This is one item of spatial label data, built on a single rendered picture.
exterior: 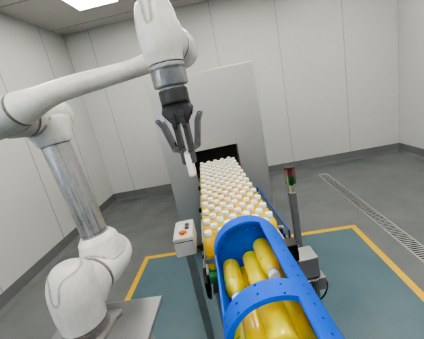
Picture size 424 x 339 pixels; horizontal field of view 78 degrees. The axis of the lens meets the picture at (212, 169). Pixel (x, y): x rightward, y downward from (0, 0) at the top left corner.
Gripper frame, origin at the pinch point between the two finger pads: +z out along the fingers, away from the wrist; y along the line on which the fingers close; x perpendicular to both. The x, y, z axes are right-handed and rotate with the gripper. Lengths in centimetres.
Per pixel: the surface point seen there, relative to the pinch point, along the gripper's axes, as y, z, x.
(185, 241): 24, 47, -42
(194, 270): 27, 70, -50
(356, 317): -65, 156, -100
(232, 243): -1, 44, -30
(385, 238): -127, 155, -195
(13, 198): 288, 43, -190
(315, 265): -36, 75, -53
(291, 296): -20.7, 34.6, 12.6
